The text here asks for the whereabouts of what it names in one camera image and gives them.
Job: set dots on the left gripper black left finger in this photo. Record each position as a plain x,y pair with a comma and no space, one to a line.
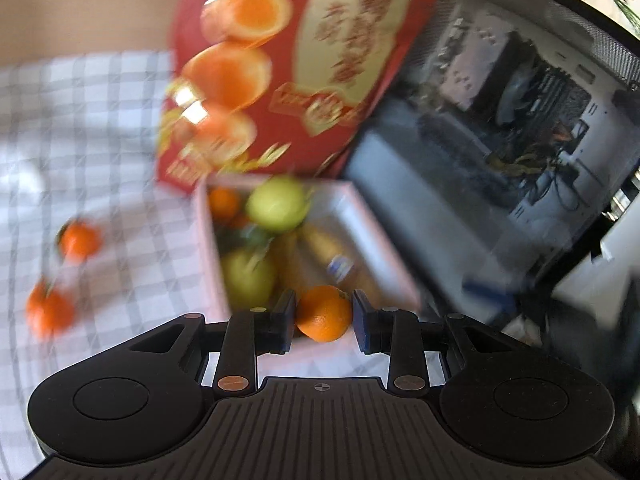
247,335

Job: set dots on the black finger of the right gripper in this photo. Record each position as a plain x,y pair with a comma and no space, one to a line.
505,300

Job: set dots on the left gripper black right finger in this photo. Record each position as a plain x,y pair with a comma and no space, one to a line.
397,334

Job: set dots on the green pear with stem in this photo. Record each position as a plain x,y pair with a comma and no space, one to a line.
249,279

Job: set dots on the orange mandarin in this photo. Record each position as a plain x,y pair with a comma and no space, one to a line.
323,313
78,240
49,311

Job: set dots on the spotted yellow banana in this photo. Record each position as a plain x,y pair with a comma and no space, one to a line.
343,267

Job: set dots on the black computer case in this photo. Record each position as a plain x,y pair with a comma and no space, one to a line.
498,150

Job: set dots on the white grid tablecloth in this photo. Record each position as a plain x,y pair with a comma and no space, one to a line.
78,140

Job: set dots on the red egg gift box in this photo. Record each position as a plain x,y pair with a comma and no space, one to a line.
277,85

